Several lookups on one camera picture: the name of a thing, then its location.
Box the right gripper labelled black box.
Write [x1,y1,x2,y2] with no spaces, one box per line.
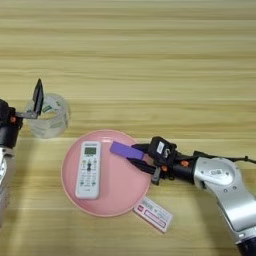
[147,135,178,165]

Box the white remote control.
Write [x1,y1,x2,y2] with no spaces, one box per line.
[74,140,102,200]

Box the white red label card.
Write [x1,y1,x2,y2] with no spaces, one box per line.
[132,196,174,234]

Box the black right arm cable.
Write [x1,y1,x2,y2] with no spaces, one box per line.
[193,150,256,164]

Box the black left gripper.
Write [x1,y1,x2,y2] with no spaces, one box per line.
[0,78,45,150]

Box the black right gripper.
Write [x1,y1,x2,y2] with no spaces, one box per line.
[126,143,199,186]

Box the clear tape roll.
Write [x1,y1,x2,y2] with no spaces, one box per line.
[23,93,72,139]

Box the purple rectangular block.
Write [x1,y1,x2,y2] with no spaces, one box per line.
[109,141,145,161]

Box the pink round plate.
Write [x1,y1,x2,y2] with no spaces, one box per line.
[60,129,153,218]

